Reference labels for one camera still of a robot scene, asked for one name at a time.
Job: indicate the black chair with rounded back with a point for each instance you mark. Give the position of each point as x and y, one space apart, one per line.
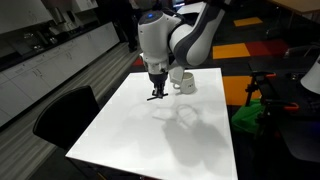
66 116

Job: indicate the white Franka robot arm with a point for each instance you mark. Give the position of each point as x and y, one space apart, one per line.
156 36

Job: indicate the white background table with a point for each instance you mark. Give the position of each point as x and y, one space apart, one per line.
193 7

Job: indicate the black pen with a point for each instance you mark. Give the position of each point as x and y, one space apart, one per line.
156 97

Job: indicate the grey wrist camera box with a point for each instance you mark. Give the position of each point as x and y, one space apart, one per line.
175 74

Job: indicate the person in dark clothes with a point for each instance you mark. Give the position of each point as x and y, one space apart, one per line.
126 23

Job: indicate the coffee machine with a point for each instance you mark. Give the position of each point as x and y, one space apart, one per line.
66 20

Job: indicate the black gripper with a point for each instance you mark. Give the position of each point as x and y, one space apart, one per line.
157 78

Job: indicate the green bag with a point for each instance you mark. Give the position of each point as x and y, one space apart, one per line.
246 119

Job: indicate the white ceramic mug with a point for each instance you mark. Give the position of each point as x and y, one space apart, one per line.
188 85

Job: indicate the white wall cabinets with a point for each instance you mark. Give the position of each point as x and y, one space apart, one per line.
20 11

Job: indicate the wooden background table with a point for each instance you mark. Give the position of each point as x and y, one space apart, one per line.
296 5

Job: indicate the black side table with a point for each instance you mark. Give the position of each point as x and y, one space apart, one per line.
300 133

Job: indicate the white lamp shade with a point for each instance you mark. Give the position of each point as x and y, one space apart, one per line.
313 79

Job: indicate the white kitchen base cabinets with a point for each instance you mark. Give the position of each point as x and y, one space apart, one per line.
50 70

